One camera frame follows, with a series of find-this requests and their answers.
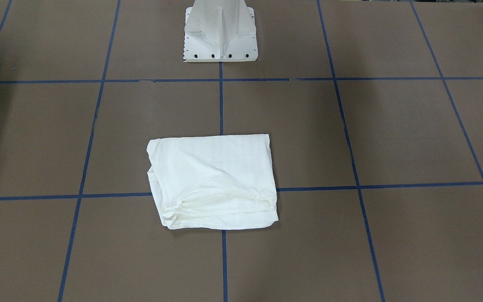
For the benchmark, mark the white long-sleeve printed t-shirt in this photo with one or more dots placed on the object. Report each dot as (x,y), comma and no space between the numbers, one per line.
(221,182)

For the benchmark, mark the white camera pedestal base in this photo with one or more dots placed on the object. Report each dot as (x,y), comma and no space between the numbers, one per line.
(220,31)

